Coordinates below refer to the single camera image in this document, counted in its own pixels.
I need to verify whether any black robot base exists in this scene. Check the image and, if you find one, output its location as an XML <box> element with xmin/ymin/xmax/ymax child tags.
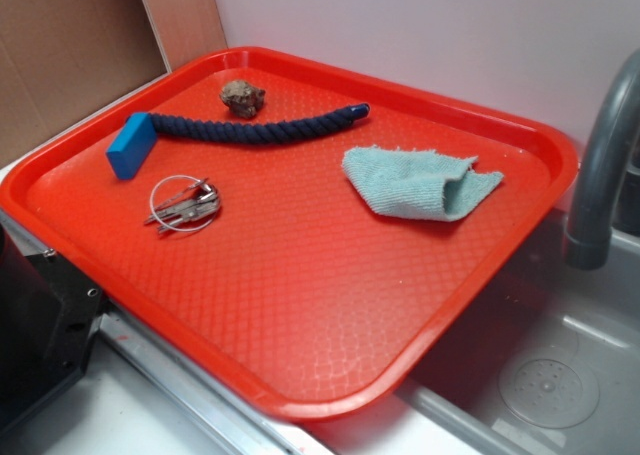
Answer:
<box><xmin>1</xmin><ymin>230</ymin><xmax>105</xmax><ymax>436</ymax></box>

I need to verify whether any brown rock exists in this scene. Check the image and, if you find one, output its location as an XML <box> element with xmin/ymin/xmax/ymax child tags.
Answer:
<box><xmin>219</xmin><ymin>79</ymin><xmax>266</xmax><ymax>119</ymax></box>

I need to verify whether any red plastic tray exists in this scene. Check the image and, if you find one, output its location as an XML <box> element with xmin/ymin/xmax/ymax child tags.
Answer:
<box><xmin>1</xmin><ymin>48</ymin><xmax>578</xmax><ymax>421</ymax></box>

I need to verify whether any light teal cloth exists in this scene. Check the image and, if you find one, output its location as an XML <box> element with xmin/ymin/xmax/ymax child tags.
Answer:
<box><xmin>342</xmin><ymin>146</ymin><xmax>504</xmax><ymax>222</ymax></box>

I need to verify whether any bunch of metal keys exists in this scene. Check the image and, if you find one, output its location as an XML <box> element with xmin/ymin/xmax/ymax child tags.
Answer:
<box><xmin>143</xmin><ymin>174</ymin><xmax>222</xmax><ymax>235</ymax></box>

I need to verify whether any blue rectangular block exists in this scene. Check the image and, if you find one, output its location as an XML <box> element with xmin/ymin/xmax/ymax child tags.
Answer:
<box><xmin>106</xmin><ymin>112</ymin><xmax>158</xmax><ymax>180</ymax></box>

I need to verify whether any grey curved faucet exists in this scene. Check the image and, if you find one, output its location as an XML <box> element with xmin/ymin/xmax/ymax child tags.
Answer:
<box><xmin>562</xmin><ymin>51</ymin><xmax>639</xmax><ymax>270</ymax></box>

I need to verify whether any grey sink basin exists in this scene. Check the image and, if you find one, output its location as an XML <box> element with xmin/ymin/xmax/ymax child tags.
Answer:
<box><xmin>399</xmin><ymin>215</ymin><xmax>639</xmax><ymax>454</ymax></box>

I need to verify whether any round sink drain cover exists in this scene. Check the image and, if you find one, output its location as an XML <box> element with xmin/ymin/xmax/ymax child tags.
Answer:
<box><xmin>498</xmin><ymin>354</ymin><xmax>600</xmax><ymax>429</ymax></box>

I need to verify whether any brown cardboard panel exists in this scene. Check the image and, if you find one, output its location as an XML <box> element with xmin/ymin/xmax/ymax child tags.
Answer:
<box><xmin>1</xmin><ymin>0</ymin><xmax>227</xmax><ymax>166</ymax></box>

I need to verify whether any dark blue rope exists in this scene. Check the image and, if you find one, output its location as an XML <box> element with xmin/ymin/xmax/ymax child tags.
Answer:
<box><xmin>148</xmin><ymin>102</ymin><xmax>372</xmax><ymax>148</ymax></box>

